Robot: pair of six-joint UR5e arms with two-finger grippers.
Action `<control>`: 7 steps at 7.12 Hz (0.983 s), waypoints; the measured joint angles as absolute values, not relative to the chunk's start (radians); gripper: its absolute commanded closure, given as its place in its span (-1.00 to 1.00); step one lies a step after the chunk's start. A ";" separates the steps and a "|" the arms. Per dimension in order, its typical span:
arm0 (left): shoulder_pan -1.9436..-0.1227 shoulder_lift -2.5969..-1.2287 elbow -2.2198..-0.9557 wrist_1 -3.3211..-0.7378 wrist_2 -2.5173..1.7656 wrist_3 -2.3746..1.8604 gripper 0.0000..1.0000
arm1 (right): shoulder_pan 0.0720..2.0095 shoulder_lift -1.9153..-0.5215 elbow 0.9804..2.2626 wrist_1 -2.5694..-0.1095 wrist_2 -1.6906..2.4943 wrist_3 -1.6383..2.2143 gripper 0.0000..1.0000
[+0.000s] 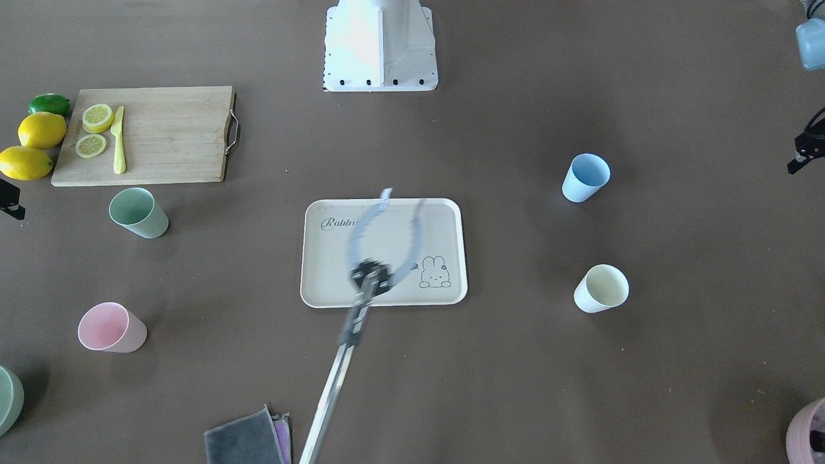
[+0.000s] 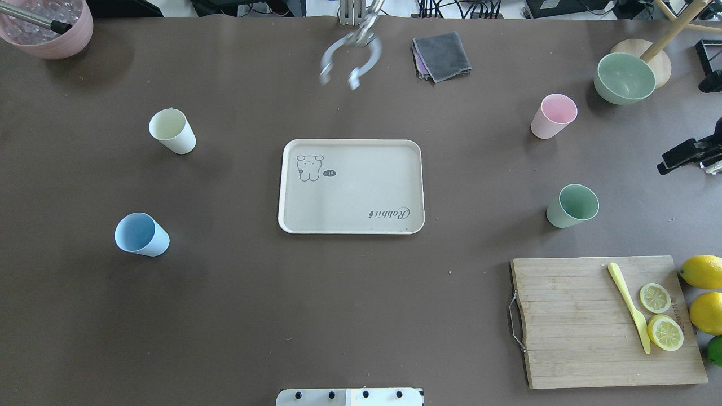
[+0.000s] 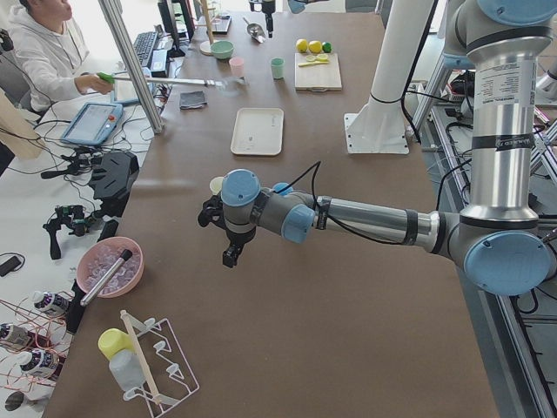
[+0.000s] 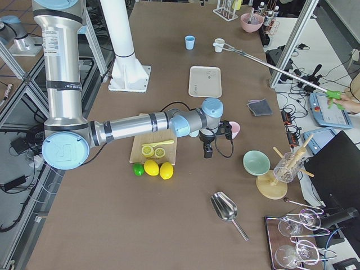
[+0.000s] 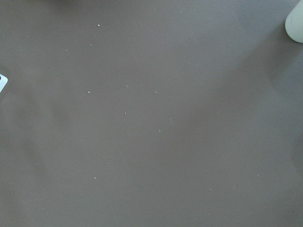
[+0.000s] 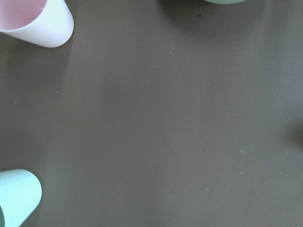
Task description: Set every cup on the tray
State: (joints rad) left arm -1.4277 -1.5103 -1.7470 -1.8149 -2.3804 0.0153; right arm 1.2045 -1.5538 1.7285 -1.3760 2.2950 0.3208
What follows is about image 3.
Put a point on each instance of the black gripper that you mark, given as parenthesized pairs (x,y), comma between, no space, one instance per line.
(268,7)
(238,236)

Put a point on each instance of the pale yellow cup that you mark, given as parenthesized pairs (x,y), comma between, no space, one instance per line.
(216,185)

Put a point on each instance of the green cup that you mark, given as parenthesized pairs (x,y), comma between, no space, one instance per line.
(277,67)

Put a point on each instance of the pink cup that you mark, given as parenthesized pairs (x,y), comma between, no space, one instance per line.
(237,67)

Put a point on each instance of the blue cup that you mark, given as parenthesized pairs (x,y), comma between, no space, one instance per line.
(282,188)

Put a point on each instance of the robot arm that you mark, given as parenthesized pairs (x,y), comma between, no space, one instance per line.
(494,240)

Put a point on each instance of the cream serving tray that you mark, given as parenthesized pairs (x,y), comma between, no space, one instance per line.
(258,132)

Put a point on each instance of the silver metal scoop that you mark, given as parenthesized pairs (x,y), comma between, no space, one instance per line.
(255,31)

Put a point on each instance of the whole lemon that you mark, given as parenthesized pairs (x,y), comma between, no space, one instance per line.
(301,45)
(314,46)

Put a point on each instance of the mint green bowl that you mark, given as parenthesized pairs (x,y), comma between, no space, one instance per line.
(222,49)

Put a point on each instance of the green lime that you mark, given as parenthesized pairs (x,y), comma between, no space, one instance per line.
(326,46)

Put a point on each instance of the yellow plastic knife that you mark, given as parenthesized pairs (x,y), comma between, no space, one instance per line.
(312,63)

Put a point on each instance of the wooden cup stand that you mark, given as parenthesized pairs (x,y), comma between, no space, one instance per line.
(206,46)

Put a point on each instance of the wooden cutting board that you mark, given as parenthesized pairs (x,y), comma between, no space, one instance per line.
(324,77)

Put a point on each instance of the metal ice scoop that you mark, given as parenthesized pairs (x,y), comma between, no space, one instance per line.
(92,294)

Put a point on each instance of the grey folded cloth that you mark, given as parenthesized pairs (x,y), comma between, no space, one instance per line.
(192,100)

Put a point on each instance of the black headset device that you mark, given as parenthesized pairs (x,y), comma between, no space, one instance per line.
(112,179)

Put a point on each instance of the pink bowl with ice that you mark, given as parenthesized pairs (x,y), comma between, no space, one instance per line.
(99,259)

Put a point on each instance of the black keyboard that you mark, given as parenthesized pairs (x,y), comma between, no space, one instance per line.
(144,44)

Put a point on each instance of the yellow cup on rack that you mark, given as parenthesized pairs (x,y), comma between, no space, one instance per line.
(112,341)

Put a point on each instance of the clear cup on rack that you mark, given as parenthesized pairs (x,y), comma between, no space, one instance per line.
(126,370)

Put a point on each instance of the blue teach pendant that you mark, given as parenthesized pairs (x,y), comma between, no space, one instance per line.
(94,123)

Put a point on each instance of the reacher grabber stick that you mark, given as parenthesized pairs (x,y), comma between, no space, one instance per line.
(220,84)

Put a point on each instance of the person in white hoodie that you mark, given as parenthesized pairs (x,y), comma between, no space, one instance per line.
(50,49)

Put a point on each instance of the white wire cup rack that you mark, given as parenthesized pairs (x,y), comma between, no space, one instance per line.
(169,378)

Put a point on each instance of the aluminium frame post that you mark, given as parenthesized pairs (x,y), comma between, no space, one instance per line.
(112,11)

